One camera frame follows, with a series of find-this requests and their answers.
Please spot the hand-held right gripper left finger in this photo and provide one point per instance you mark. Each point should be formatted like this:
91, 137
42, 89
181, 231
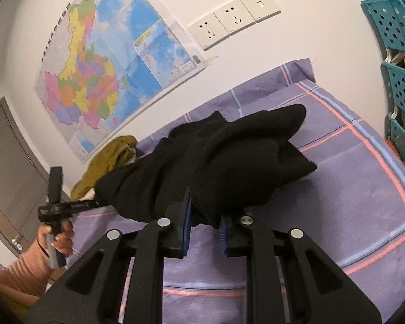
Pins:
188, 229

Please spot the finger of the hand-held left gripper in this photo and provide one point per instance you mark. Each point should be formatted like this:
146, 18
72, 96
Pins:
87, 204

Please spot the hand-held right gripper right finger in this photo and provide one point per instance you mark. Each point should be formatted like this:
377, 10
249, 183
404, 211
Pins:
224, 239

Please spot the black jacket with gold buttons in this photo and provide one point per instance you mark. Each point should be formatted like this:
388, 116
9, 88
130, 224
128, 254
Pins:
229, 162

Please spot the person's left hand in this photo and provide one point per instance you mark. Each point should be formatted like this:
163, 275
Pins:
65, 239

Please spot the mustard yellow cloth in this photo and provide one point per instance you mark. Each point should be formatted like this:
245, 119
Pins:
104, 162

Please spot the grey door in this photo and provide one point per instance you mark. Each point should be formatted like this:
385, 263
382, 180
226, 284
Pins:
13, 162

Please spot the purple plaid bed sheet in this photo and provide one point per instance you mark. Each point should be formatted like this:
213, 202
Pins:
341, 192

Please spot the teal plastic storage rack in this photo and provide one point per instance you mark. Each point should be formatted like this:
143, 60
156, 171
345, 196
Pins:
401, 87

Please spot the beige cloth bag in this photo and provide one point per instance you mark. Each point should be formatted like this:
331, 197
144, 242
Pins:
400, 59

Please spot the colourful wall map poster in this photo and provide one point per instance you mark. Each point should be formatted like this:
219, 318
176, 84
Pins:
104, 74

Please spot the white wall power socket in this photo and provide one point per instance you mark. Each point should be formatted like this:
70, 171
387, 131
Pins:
234, 15
207, 30

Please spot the white wall data outlet plate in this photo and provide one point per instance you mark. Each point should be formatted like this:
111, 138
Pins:
260, 4

